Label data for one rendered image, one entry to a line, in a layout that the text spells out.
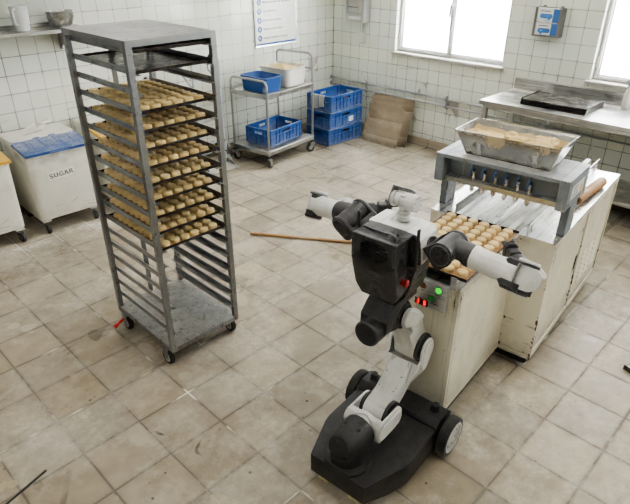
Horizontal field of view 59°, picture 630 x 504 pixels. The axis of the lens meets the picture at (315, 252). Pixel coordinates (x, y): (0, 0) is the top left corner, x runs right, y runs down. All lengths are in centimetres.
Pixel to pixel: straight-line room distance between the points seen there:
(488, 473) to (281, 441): 100
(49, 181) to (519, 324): 378
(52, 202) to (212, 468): 304
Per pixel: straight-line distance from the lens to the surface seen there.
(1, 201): 506
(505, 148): 308
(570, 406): 342
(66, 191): 523
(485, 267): 206
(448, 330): 271
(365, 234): 210
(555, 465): 308
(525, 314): 335
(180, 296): 380
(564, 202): 301
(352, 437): 251
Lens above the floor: 219
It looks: 29 degrees down
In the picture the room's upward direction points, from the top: straight up
